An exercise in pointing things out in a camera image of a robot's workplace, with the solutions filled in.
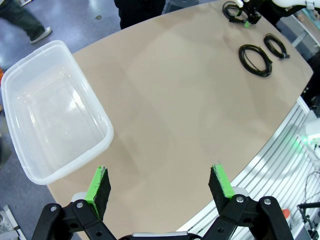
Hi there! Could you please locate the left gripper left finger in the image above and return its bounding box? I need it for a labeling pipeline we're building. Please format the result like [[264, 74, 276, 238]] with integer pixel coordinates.
[[31, 164, 121, 240]]

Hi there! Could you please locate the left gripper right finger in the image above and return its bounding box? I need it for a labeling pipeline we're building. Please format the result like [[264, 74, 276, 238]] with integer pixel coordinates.
[[202, 163, 295, 240]]

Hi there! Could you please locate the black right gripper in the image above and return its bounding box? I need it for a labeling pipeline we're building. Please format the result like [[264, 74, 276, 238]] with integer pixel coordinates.
[[234, 3, 261, 28]]

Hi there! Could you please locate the black power cord coil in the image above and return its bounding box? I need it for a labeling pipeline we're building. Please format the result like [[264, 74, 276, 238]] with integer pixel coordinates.
[[222, 1, 248, 25]]

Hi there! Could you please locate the large thin black cable coil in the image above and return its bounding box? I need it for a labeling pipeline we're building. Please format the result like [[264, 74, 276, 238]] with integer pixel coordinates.
[[238, 44, 273, 78]]

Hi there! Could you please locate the black cable coil grey tie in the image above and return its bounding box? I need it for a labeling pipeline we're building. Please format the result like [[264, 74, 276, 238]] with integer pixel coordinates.
[[263, 33, 291, 61]]

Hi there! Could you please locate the clear plastic storage box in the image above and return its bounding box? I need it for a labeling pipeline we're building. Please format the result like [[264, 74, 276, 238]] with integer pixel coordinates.
[[0, 39, 115, 186]]

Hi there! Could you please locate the person in grey hoodie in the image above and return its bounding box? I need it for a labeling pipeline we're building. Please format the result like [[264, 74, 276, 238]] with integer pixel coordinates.
[[113, 0, 167, 30]]

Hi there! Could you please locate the person in dark green trousers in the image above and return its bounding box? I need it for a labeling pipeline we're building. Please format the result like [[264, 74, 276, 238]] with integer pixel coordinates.
[[0, 0, 53, 45]]

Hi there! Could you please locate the aluminium profile table frame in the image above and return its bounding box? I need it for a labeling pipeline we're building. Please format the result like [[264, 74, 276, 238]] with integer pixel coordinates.
[[174, 96, 320, 240]]

